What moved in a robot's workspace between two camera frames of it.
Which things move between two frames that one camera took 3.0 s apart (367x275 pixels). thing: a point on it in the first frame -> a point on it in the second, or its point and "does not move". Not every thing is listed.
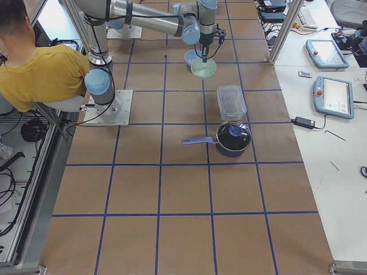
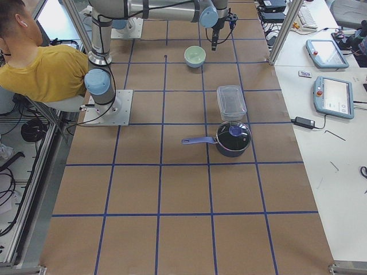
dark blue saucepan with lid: (232, 138) does not move
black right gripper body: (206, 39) -> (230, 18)
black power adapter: (304, 122) does not move
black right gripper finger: (205, 51) -> (215, 39)
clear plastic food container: (231, 102) does not move
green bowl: (203, 70) -> (195, 54)
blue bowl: (190, 55) -> (195, 65)
